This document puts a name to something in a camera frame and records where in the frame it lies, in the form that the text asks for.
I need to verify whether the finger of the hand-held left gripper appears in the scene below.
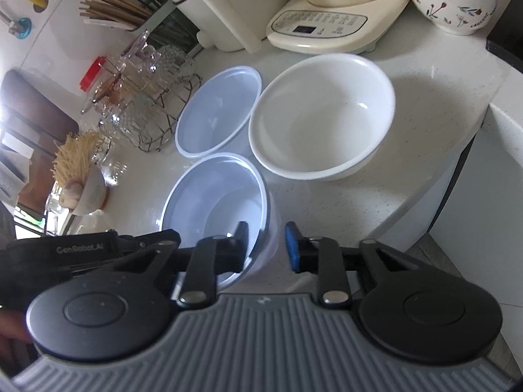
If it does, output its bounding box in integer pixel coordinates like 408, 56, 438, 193
118, 229, 181, 260

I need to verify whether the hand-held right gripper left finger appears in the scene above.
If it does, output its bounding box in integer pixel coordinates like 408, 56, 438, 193
104, 221, 251, 307

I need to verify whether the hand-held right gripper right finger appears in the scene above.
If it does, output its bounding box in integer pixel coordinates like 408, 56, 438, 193
285, 221, 415, 310

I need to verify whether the clear plastic bowl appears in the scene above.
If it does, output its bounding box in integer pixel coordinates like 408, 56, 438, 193
161, 153, 282, 288
174, 65, 263, 160

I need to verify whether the person's left hand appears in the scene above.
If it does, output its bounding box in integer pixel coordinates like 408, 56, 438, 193
0, 308, 32, 344

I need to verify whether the small white bowl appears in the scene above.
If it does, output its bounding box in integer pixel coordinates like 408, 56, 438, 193
61, 166, 110, 216

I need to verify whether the garlic bulb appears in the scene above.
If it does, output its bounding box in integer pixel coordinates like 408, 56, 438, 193
61, 182, 84, 209

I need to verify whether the bundle of dried noodles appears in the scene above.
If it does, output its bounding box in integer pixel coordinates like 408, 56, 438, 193
53, 131, 110, 188

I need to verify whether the white ceramic bowl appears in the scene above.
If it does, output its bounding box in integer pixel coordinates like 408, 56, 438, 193
247, 53, 396, 181

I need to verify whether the set of glass cups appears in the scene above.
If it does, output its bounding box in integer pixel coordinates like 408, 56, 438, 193
82, 30, 203, 143

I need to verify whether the brown wooden cutting board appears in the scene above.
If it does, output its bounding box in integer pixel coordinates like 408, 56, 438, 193
0, 69, 79, 164

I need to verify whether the red-lidded plastic jar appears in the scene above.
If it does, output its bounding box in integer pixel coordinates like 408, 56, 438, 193
79, 56, 123, 105

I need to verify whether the green and white chopstick holder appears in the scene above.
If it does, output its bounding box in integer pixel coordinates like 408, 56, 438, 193
135, 2, 205, 58

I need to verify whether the white cooker base with panel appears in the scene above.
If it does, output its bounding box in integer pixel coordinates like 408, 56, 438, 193
266, 0, 412, 55

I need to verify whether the bundle of chopsticks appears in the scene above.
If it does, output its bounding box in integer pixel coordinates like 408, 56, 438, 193
79, 0, 164, 29

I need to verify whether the white electric pot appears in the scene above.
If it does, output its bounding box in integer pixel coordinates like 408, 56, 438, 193
156, 0, 292, 52

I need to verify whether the flower print bowl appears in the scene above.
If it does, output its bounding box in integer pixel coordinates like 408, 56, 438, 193
400, 0, 501, 36

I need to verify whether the black appliance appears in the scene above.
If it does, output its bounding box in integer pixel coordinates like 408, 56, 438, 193
485, 28, 523, 60

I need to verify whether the wire cup rack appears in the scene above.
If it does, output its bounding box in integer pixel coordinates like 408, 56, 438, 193
123, 73, 203, 153

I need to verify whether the blue wall flange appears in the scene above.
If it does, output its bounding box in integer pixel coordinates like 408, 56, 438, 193
9, 17, 32, 41

